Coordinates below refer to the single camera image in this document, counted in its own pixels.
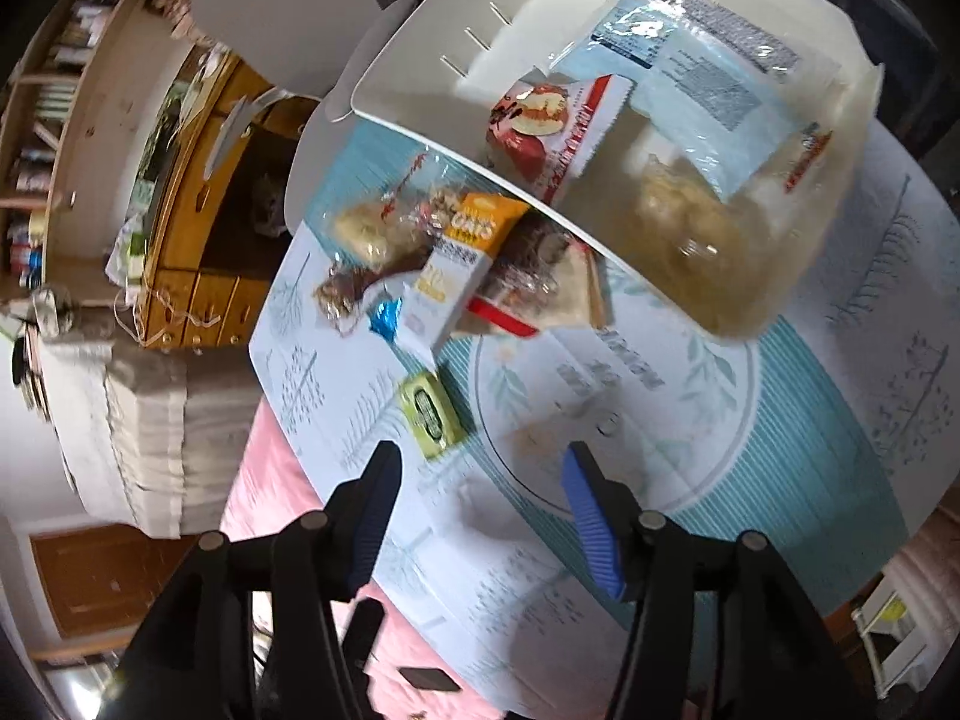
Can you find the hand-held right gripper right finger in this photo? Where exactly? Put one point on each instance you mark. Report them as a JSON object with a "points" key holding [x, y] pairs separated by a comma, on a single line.
{"points": [[592, 525]]}

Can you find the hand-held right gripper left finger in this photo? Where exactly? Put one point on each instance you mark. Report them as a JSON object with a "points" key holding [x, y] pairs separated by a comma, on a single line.
{"points": [[375, 517]]}

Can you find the small green packet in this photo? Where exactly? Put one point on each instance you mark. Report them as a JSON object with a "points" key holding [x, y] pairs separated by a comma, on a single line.
{"points": [[433, 414]]}

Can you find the dark brown biscuit packet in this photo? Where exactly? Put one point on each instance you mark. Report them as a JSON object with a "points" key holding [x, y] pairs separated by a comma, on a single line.
{"points": [[341, 292]]}

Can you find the small red edged packet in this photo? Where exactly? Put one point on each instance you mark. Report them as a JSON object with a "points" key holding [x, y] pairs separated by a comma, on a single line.
{"points": [[499, 317]]}

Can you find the orange white snack packet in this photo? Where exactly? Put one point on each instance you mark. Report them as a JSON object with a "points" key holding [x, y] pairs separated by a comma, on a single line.
{"points": [[442, 292]]}

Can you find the clear cracker packet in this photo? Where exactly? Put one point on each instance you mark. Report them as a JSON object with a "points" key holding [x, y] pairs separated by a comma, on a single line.
{"points": [[577, 289]]}

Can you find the red white snack packet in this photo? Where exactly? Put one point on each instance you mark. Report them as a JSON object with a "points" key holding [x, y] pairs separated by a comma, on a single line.
{"points": [[540, 127]]}

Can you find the white plastic bin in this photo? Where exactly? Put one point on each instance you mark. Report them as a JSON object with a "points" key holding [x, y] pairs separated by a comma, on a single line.
{"points": [[450, 97]]}

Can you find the large clear bread bag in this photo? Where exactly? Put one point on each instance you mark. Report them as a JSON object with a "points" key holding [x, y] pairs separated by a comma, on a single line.
{"points": [[697, 82]]}

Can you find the pink blanket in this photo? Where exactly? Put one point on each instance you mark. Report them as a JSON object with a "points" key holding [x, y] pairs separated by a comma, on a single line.
{"points": [[277, 480]]}

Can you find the blue white snack packet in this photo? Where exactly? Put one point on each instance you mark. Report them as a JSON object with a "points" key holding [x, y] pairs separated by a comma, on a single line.
{"points": [[386, 319]]}

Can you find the wooden desk with drawers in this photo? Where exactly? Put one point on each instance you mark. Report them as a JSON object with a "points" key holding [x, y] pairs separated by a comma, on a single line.
{"points": [[202, 292]]}

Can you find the clear bread roll packet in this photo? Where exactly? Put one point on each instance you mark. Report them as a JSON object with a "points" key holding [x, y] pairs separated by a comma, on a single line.
{"points": [[360, 229]]}

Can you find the brown wooden door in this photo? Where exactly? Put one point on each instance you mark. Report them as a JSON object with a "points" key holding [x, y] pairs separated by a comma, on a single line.
{"points": [[90, 585]]}

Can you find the clear nut cluster packet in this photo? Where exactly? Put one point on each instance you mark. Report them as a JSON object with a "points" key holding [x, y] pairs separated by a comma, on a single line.
{"points": [[435, 206]]}

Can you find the floral fabric bag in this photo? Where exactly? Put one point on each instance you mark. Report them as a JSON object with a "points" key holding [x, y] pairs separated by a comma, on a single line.
{"points": [[49, 307]]}

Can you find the wooden desk hutch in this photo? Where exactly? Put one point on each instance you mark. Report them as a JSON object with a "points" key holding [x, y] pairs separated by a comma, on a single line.
{"points": [[97, 165]]}

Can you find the grey office chair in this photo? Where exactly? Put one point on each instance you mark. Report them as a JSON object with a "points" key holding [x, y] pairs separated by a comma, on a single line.
{"points": [[285, 7]]}

